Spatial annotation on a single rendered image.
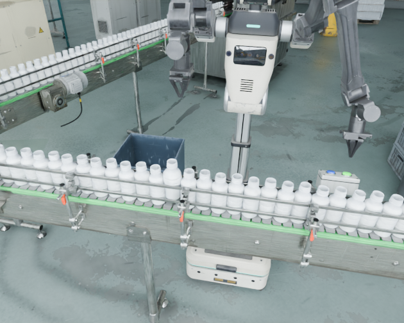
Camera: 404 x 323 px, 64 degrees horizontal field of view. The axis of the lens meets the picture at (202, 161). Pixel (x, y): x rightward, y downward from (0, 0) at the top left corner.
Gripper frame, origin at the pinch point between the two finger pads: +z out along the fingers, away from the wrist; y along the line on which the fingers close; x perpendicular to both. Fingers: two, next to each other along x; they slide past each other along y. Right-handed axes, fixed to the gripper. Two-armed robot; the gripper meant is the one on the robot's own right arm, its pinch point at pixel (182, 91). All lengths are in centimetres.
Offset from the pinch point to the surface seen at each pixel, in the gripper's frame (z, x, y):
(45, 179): 35, -53, 17
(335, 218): 35, 59, 18
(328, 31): 121, 186, -728
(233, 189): 28.0, 22.2, 17.1
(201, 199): 34.6, 10.5, 17.3
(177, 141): 46, -12, -42
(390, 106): 136, 216, -340
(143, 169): 25.1, -11.6, 15.6
